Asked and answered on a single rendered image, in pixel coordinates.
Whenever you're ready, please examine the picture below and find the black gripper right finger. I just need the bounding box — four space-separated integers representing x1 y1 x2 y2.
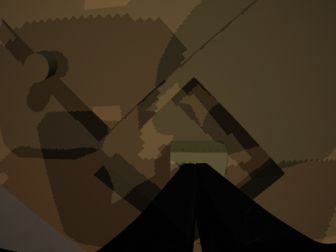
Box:
196 163 336 252

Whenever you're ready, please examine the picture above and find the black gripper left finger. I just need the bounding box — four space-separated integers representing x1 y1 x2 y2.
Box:
95 163 197 252

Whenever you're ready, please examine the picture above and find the dark olive cube block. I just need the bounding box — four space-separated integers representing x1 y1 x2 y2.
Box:
170 140 228 179

